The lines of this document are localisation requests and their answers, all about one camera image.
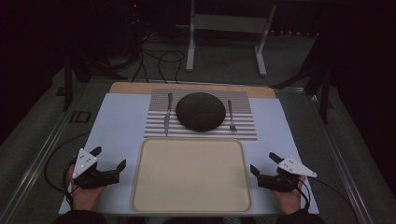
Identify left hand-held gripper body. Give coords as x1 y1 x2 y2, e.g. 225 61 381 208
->
72 147 120 190

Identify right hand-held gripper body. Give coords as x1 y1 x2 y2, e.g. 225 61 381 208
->
257 157 318 193

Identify silver fork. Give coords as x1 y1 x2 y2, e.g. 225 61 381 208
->
227 99 238 133

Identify beige tray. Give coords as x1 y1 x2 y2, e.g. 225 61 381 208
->
130 137 252 214

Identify silver table knife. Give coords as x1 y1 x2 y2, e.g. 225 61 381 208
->
163 92 174 137

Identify dark round plate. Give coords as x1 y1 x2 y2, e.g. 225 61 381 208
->
175 91 227 133

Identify person's left hand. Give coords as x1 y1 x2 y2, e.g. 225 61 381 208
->
66 164 106 213

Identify person's right hand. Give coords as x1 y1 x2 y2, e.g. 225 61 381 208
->
273 175 307 216

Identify light blue table cover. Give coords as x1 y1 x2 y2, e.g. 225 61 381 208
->
58 92 320 217

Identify striped placemat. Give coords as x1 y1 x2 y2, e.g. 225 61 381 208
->
143 88 259 142

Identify black tripod stand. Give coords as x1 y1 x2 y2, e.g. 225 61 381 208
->
55 46 129 112

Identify black stand legs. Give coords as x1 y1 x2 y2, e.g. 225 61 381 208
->
270 31 335 125

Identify grey metal stand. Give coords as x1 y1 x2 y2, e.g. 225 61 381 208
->
185 0 277 77

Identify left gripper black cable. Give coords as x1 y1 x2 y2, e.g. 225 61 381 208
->
62 158 78 208

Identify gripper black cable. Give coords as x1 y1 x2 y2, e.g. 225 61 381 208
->
292 176 312 213
62 158 78 208

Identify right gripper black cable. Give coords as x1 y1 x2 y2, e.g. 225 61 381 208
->
292 176 312 213

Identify black floor socket frame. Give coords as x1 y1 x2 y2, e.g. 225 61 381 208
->
69 110 92 124

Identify thin black floor cable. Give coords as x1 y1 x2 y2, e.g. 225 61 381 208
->
307 175 359 224
43 132 92 194

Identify metal floor rail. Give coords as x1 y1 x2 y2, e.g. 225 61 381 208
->
0 105 78 224
306 90 375 224

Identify black looped floor cable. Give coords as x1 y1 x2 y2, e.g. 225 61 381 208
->
157 50 186 85

